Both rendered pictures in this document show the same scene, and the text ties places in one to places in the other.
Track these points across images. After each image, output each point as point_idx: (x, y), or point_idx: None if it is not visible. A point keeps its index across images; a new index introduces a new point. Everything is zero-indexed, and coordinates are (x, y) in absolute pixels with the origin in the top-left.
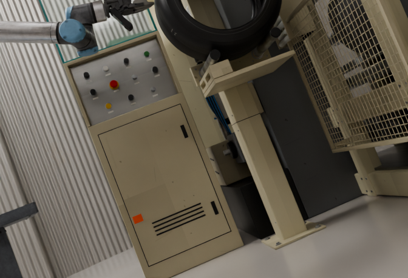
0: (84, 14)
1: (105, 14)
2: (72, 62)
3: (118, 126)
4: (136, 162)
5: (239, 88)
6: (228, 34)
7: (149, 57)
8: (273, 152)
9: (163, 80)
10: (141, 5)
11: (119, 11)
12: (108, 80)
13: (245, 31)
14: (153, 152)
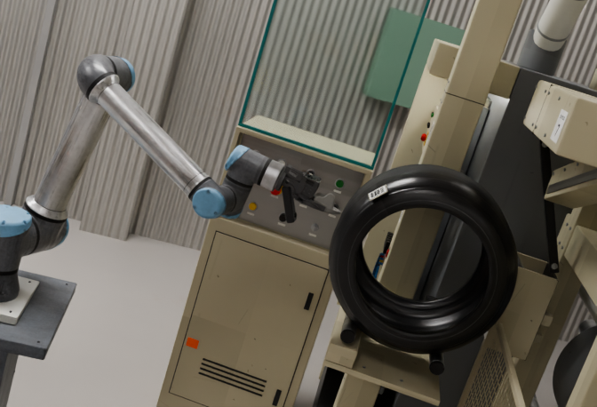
0: (249, 173)
1: (272, 189)
2: (248, 132)
3: (243, 239)
4: (234, 291)
5: None
6: (380, 329)
7: (338, 189)
8: None
9: (334, 226)
10: (320, 210)
11: (292, 195)
12: None
13: (402, 340)
14: (258, 295)
